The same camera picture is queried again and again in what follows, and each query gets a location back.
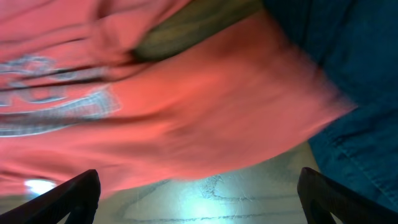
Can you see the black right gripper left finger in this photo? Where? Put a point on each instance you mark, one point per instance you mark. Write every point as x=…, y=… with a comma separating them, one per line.
x=77, y=199

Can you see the orange red t-shirt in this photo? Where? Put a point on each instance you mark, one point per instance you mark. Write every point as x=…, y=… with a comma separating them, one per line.
x=73, y=97

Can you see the dark blue denim garment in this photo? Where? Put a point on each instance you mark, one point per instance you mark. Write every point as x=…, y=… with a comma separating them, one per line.
x=355, y=42

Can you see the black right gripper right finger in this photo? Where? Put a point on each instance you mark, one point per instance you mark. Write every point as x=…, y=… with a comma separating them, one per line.
x=323, y=199

